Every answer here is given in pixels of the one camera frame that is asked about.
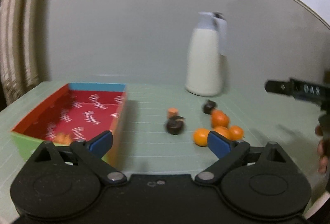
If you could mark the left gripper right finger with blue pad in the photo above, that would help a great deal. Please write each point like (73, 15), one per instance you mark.
(230, 155)

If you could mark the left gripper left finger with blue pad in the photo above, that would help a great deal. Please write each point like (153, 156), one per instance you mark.
(90, 153)

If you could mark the orange mandarin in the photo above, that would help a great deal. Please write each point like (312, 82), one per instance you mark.
(219, 118)
(223, 131)
(200, 137)
(236, 133)

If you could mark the brown fruit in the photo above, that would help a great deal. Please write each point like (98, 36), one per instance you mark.
(63, 139)

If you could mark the colourful cardboard box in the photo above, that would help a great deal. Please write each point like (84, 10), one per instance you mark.
(81, 109)

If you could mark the dark mangosteen fruit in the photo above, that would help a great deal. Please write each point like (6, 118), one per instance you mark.
(175, 125)
(208, 106)

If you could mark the person's hand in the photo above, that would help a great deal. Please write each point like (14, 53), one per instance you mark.
(323, 159)

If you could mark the green cutting mat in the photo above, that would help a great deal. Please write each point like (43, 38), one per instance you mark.
(147, 148)

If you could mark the small orange cork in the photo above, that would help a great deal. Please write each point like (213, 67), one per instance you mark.
(171, 112)

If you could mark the white thermos jug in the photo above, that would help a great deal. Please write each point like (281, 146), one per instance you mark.
(206, 48)

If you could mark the beige curtain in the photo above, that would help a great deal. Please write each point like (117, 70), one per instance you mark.
(19, 72)

